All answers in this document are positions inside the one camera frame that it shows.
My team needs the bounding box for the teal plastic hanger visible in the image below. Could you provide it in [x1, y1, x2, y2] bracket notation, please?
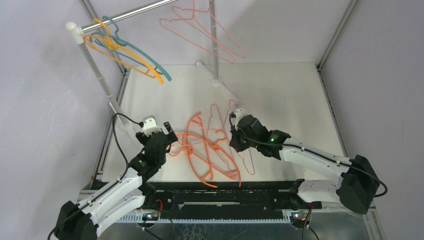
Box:
[88, 15, 172, 82]

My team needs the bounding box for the pink wire hanger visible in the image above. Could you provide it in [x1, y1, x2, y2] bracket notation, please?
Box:
[170, 0, 248, 60]
[159, 6, 248, 64]
[208, 99, 256, 176]

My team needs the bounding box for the yellow plastic hanger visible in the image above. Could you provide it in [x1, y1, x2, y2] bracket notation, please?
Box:
[82, 18, 165, 85]

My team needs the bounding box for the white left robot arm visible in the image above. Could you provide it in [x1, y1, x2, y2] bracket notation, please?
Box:
[48, 116, 178, 240]

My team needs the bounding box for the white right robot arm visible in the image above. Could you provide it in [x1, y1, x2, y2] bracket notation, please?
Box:
[229, 108, 388, 215]

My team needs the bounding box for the chrome rack top bar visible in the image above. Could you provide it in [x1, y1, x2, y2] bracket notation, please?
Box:
[81, 0, 176, 33]

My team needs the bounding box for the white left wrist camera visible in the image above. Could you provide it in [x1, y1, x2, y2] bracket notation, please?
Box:
[142, 115, 162, 137]

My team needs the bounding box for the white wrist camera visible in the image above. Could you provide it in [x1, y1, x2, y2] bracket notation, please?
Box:
[230, 108, 250, 130]
[142, 115, 162, 137]

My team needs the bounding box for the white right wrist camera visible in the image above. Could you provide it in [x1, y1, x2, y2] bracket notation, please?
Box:
[230, 108, 250, 130]

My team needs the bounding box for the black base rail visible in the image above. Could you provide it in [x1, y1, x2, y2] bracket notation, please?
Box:
[141, 181, 322, 222]

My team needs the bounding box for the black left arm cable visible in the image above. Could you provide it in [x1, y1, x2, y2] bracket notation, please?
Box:
[46, 113, 145, 240]

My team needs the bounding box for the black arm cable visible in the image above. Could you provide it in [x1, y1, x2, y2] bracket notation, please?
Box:
[46, 113, 145, 240]
[228, 112, 388, 240]

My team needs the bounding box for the aluminium frame rail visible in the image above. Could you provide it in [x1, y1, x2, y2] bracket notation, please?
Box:
[79, 0, 129, 190]

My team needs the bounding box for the white rack right post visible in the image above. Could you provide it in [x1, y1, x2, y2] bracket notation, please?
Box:
[209, 0, 219, 79]

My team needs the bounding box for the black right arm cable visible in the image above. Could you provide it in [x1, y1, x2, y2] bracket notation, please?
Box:
[228, 112, 388, 240]

